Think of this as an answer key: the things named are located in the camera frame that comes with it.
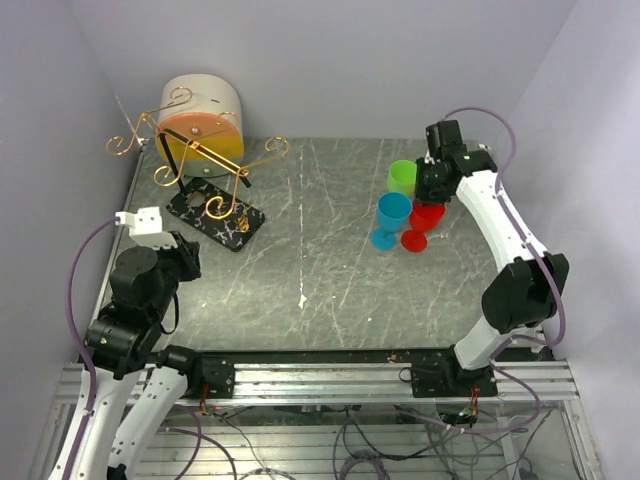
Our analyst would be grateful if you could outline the red wine glass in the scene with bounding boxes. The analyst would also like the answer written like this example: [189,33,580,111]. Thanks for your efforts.
[401,204,446,253]

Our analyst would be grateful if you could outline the green wine glass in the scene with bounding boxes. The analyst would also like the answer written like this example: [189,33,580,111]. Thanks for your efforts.
[387,160,417,197]

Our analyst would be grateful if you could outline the blue wine glass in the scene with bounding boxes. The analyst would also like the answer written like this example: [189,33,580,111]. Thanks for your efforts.
[371,192,413,251]

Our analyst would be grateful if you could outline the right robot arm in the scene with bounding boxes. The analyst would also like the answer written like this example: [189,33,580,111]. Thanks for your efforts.
[415,120,569,396]

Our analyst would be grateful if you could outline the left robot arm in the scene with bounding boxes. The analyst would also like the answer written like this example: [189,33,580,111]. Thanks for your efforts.
[50,231,204,479]

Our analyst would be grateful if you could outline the gold black wine glass rack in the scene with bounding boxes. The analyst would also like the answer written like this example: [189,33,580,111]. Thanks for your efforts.
[134,106,266,253]

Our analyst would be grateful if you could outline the cylindrical drum container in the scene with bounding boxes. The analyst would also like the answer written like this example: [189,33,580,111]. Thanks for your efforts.
[157,74,244,164]

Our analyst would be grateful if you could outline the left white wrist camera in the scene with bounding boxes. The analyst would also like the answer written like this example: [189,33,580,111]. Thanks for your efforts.
[115,206,177,250]

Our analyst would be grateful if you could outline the aluminium frame rail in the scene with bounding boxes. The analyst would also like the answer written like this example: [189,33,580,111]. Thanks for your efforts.
[49,359,581,407]

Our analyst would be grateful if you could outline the loose wires under table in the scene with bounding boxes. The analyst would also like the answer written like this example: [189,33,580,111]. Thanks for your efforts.
[164,399,556,480]

